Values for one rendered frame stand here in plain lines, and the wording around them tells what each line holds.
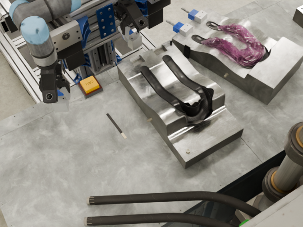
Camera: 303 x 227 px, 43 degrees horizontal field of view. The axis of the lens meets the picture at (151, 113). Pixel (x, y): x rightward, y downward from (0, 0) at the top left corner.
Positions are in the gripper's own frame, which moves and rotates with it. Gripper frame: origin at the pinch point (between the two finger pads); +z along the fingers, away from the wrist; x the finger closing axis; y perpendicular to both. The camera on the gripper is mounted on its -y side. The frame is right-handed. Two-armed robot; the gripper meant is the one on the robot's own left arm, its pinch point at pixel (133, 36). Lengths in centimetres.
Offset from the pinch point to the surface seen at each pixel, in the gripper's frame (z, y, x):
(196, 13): 8.2, -0.5, -35.4
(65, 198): 15, -34, 58
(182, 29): 6.9, -4.9, -22.7
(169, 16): 95, 77, -88
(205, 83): 2.8, -34.9, -7.2
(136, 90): 6.6, -18.0, 13.3
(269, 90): 6, -52, -25
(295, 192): -52, -89, 31
